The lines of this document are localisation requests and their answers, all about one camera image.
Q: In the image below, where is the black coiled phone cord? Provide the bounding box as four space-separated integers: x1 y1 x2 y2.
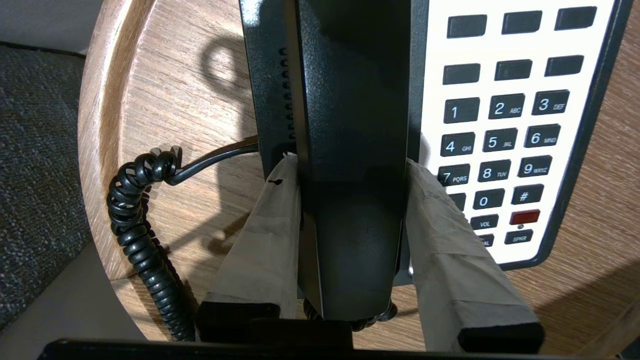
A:
106 138 399 342

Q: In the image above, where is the black phone handset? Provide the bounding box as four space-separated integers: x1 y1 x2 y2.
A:
284 0 414 321

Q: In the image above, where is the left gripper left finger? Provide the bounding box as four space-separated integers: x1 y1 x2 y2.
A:
195 152 303 344

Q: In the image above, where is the dark grey fabric seat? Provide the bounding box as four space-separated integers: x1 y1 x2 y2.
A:
0 42 94 331

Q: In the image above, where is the black and white phone base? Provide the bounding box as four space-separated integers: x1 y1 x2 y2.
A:
238 0 635 286

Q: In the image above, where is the round wooden tray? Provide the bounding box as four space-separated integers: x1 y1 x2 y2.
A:
77 0 640 357

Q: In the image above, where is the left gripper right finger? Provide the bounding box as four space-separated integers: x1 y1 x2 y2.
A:
406 158 545 354

